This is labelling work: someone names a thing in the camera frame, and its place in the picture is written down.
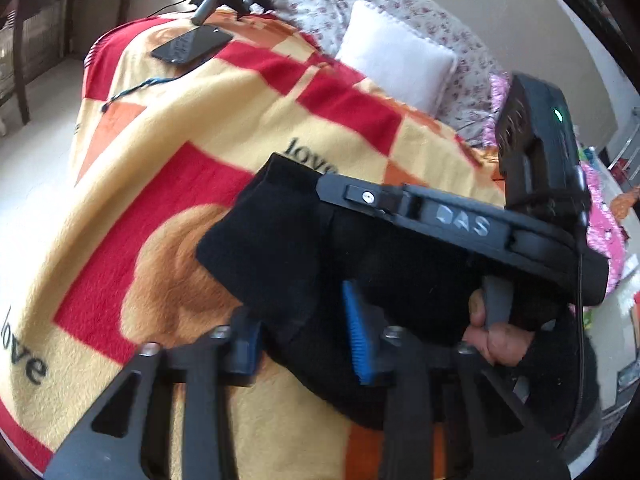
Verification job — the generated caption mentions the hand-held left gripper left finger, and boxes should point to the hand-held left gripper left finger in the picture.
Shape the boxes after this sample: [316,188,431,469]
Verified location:
[44,307,263,480]

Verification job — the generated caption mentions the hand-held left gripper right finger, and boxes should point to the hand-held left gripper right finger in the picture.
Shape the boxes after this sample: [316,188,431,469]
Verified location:
[342,280,572,480]

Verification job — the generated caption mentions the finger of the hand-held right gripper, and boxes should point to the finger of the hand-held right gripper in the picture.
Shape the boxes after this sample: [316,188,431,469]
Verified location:
[315,171,519,257]

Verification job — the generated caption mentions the black pants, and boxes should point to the black pants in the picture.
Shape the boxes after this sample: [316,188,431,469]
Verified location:
[195,152,576,431]

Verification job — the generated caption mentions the person's right forearm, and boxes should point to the person's right forearm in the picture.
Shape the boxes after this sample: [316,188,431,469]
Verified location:
[520,307,603,436]

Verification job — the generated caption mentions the person's right hand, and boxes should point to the person's right hand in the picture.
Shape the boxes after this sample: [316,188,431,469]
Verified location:
[462,300,533,381]

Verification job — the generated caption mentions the orange cloth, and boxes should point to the orange cloth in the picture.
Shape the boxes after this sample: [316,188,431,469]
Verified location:
[612,191,640,222]

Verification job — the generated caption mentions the white pillow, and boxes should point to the white pillow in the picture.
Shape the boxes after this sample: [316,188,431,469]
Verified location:
[334,0,458,113]

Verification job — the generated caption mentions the red orange checkered blanket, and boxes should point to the red orange checkered blanket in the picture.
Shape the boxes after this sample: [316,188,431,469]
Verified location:
[0,12,506,480]

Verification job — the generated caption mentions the black smartphone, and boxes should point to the black smartphone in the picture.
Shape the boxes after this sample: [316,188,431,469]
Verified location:
[150,25,235,67]

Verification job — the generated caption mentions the thin black cable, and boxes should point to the thin black cable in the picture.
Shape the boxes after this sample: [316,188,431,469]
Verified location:
[457,110,498,138]

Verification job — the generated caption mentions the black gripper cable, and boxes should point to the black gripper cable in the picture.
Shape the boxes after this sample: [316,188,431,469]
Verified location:
[550,210,593,446]

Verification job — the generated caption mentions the blue cord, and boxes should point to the blue cord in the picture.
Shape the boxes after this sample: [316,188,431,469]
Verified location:
[100,76,168,115]

